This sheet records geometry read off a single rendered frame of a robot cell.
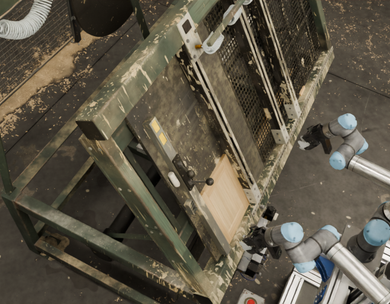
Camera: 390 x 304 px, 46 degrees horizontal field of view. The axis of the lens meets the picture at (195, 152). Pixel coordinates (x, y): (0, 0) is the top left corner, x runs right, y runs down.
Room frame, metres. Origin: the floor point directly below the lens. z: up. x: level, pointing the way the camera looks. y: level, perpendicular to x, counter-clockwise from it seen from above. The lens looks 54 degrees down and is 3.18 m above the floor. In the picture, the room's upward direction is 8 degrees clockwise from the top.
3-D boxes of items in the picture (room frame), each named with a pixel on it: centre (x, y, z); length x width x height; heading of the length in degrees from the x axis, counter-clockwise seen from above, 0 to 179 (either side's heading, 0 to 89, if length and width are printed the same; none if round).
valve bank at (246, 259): (1.18, -0.47, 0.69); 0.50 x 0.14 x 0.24; 160
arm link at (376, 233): (1.08, -0.93, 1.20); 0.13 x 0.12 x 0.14; 145
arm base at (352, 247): (1.07, -0.93, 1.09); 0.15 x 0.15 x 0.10
